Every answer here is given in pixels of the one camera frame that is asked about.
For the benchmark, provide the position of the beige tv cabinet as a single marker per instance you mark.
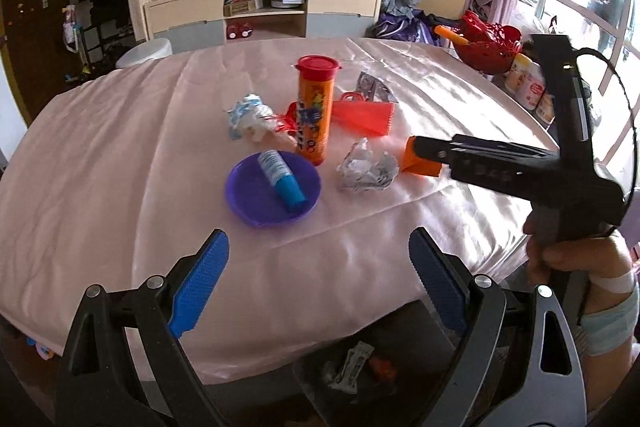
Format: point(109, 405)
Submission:
point(191, 25)

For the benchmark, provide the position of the blue white wrapper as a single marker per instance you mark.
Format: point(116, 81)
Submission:
point(251, 118)

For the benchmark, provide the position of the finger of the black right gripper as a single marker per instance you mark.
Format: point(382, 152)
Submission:
point(433, 149)

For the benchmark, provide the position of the silver foil wrapper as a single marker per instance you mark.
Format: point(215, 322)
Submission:
point(362, 170)

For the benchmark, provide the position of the orange toy bat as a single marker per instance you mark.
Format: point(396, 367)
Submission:
point(448, 34)

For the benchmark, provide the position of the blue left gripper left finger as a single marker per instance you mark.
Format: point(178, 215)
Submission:
point(197, 281)

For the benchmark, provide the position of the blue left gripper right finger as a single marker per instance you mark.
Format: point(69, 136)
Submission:
point(442, 282)

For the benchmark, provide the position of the orange plastic piece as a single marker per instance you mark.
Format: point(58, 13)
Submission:
point(411, 163)

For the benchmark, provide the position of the blue white small bottle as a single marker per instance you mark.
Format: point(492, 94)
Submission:
point(282, 179)

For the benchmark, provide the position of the red fruit basket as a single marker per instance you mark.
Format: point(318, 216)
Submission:
point(491, 47)

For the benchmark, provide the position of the grey foil packet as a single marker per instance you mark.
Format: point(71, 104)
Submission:
point(373, 89)

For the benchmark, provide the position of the orange snack can red lid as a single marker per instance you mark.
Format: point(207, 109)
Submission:
point(316, 77)

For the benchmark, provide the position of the dark trash bin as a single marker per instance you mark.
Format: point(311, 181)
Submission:
point(397, 385)

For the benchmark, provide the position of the white round stool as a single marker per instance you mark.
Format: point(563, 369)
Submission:
point(148, 51)

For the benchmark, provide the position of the cartoon duck slipper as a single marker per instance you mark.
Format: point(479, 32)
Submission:
point(43, 351)

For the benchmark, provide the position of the white green wrapper in bin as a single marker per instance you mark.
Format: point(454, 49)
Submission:
point(345, 380)

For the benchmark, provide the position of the purple plastic plate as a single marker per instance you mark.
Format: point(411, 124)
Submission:
point(251, 197)

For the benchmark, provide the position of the person's right hand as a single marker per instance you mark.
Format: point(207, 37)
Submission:
point(607, 257)

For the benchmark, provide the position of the white supplement jar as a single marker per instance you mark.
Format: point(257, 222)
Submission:
point(517, 73)

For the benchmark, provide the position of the dark wooden door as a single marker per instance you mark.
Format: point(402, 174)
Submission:
point(38, 61)

